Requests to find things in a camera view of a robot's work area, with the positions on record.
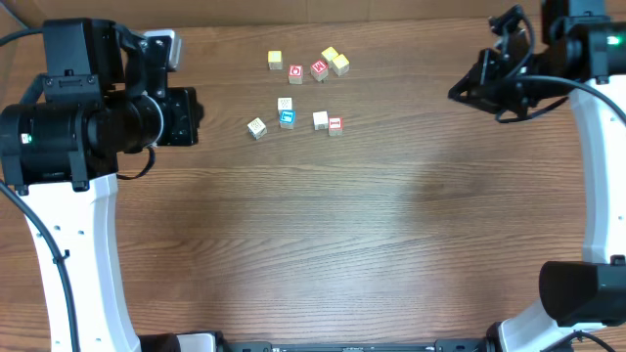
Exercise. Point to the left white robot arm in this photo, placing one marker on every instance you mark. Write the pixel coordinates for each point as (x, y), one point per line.
(104, 93)

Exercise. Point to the blue letter block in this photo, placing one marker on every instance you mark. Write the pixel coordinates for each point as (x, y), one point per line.
(287, 119)

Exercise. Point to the yellow block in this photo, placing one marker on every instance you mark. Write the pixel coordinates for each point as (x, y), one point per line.
(340, 65)
(329, 54)
(275, 60)

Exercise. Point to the yellow block upper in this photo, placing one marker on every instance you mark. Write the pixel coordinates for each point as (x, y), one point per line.
(329, 54)

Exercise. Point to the red framed block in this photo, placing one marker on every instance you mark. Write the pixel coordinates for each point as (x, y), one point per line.
(335, 127)

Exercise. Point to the red block letter E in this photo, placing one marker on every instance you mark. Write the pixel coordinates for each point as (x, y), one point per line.
(319, 70)

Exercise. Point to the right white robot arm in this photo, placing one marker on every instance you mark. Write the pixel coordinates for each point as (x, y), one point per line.
(577, 58)

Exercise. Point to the yellow block right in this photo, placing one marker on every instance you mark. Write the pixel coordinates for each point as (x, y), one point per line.
(340, 65)

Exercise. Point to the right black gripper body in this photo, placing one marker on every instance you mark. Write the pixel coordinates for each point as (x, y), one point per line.
(496, 86)

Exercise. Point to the white patterned block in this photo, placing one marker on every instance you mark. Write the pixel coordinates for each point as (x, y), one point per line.
(284, 103)
(257, 128)

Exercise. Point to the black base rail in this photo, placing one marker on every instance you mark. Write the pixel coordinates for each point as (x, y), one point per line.
(352, 346)

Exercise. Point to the yellow block far left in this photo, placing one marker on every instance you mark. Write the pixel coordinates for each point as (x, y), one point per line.
(275, 60)

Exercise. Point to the red block letter left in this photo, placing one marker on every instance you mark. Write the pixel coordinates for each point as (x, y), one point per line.
(295, 75)

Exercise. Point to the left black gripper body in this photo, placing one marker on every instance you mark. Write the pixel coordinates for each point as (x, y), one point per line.
(177, 122)

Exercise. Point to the plain white block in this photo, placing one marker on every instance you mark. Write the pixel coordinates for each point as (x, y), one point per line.
(320, 120)

